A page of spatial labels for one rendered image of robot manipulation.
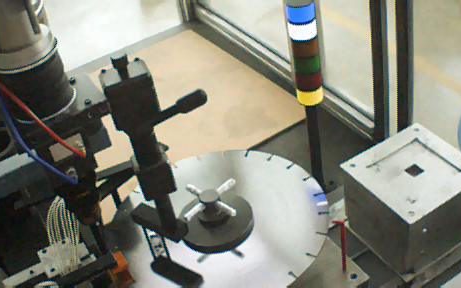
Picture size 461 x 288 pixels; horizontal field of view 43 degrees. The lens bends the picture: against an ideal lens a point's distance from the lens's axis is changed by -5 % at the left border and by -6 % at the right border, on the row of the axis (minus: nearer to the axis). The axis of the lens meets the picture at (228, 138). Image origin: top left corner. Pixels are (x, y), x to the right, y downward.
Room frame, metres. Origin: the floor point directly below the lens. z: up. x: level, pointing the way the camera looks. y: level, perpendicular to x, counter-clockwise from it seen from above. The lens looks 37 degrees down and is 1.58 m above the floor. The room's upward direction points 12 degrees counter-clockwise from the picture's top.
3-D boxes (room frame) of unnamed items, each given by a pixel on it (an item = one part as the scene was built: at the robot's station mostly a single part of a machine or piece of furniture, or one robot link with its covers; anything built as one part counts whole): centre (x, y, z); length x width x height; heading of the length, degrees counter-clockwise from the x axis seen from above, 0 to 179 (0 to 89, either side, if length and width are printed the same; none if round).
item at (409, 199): (0.73, -0.29, 0.82); 0.18 x 0.18 x 0.15; 23
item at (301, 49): (0.89, -0.15, 1.08); 0.05 x 0.04 x 0.03; 23
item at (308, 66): (0.89, -0.15, 1.05); 0.05 x 0.04 x 0.03; 23
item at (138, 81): (0.60, 0.10, 1.17); 0.06 x 0.05 x 0.20; 104
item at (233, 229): (0.65, 0.04, 0.96); 0.11 x 0.11 x 0.03
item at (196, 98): (0.59, 0.06, 1.21); 0.08 x 0.06 x 0.03; 113
